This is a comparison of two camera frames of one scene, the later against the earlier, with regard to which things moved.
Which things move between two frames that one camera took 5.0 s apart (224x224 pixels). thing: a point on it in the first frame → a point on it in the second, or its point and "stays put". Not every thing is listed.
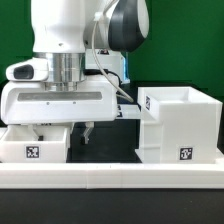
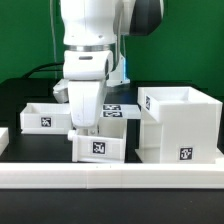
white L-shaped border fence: [112, 176] stays put
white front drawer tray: [18, 145] → [104, 142]
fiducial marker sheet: [128, 111] stays put
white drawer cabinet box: [178, 125] stays put
